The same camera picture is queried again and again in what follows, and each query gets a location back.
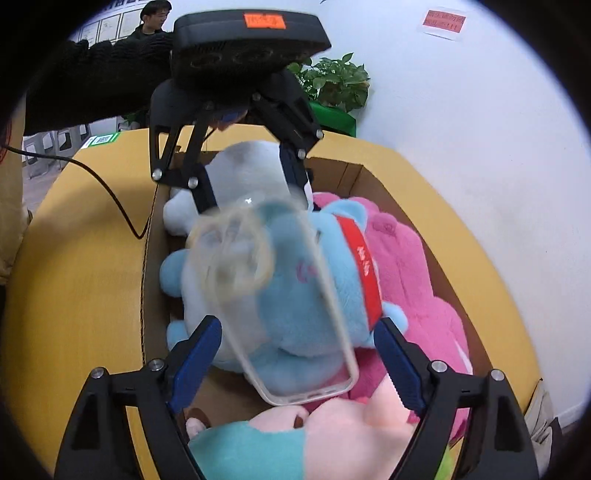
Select blue plush toy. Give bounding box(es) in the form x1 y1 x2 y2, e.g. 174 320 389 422
159 198 409 384

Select cardboard box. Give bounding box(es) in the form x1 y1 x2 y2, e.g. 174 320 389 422
137 127 495 444

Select red wall notice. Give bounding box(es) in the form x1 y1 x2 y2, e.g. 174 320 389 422
418 9 467 42

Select green potted plant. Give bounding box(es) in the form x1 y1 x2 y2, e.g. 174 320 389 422
286 52 371 114

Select pink and teal plush doll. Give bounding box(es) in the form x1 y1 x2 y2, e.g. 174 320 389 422
185 383 455 480

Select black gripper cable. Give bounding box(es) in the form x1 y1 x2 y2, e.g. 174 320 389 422
0 144 158 240

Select white plush toy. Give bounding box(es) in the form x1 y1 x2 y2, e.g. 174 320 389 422
164 141 315 238

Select green pot cover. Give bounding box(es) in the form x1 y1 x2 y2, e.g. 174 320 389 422
307 102 357 138

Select green square sticker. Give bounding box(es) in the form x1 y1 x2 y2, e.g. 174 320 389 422
83 133 122 149

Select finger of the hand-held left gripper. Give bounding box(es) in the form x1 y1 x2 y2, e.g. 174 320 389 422
148 110 219 217
250 91 325 208

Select grey cloth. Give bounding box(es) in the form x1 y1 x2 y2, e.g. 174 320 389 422
524 378 561 457

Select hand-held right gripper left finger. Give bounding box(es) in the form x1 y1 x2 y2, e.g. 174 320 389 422
54 315 223 480

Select pink plush bear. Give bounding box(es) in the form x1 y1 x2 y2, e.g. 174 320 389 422
305 191 472 444

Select person's left forearm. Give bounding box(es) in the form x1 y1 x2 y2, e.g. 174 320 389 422
21 39 175 137

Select framed wall certificates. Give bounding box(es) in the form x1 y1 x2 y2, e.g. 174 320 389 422
76 10 141 44

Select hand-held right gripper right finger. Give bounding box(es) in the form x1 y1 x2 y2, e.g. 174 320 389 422
373 316 540 480

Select clear phone case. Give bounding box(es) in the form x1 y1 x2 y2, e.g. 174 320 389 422
187 196 361 407

